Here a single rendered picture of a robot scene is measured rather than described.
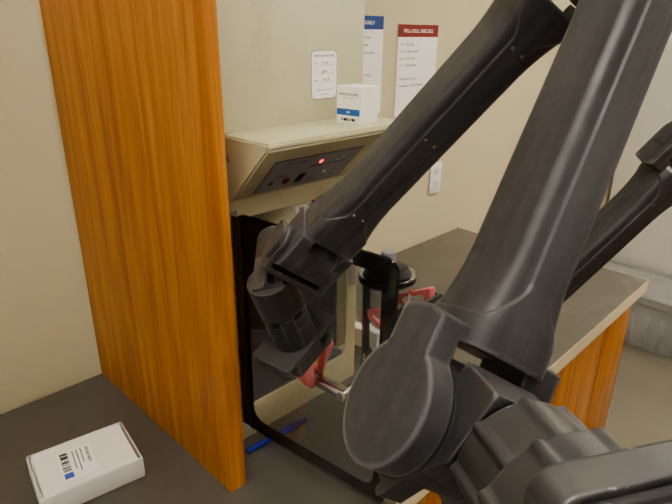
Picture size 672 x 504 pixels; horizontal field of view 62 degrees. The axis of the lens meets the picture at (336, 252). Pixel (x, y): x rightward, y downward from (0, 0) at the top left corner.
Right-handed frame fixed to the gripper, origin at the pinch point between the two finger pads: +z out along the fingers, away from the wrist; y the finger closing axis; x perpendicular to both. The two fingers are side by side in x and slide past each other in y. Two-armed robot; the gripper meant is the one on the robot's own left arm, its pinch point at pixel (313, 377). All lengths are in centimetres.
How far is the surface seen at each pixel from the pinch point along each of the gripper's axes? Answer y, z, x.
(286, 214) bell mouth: -23.3, -5.4, -23.6
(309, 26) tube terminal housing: -39, -33, -21
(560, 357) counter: -56, 53, 14
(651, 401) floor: -156, 199, 22
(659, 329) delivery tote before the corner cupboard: -206, 203, 12
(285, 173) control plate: -19.5, -18.6, -14.9
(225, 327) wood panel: 1.8, -5.8, -13.7
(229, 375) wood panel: 5.0, 2.0, -13.6
